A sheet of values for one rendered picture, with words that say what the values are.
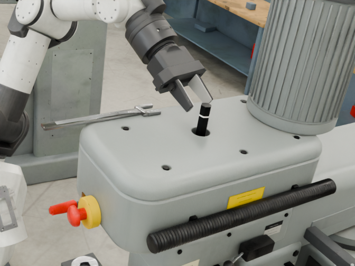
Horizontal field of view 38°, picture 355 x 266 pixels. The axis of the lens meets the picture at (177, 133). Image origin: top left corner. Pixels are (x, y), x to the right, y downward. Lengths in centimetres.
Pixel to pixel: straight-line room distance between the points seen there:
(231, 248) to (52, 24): 64
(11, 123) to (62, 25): 26
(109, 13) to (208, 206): 42
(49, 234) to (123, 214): 276
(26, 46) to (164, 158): 49
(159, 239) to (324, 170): 53
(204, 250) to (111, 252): 250
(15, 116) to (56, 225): 247
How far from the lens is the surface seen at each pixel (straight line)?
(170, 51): 101
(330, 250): 124
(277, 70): 105
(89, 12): 113
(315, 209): 125
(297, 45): 102
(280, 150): 101
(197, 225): 90
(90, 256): 183
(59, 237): 359
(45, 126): 95
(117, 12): 103
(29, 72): 126
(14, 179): 126
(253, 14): 604
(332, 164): 130
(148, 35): 101
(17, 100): 126
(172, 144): 95
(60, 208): 106
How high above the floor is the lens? 236
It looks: 28 degrees down
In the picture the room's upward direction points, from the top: 10 degrees clockwise
